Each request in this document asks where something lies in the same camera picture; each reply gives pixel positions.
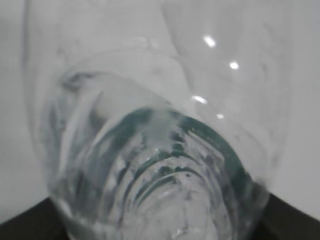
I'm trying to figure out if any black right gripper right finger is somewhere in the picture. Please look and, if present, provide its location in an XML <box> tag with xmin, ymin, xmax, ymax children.
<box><xmin>257</xmin><ymin>194</ymin><xmax>320</xmax><ymax>240</ymax></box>

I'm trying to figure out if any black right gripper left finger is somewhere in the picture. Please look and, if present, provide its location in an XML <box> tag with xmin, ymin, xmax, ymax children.
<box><xmin>0</xmin><ymin>198</ymin><xmax>65</xmax><ymax>240</ymax></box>

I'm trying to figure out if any clear water bottle green label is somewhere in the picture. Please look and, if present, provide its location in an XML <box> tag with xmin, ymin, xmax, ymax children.
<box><xmin>22</xmin><ymin>0</ymin><xmax>293</xmax><ymax>240</ymax></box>

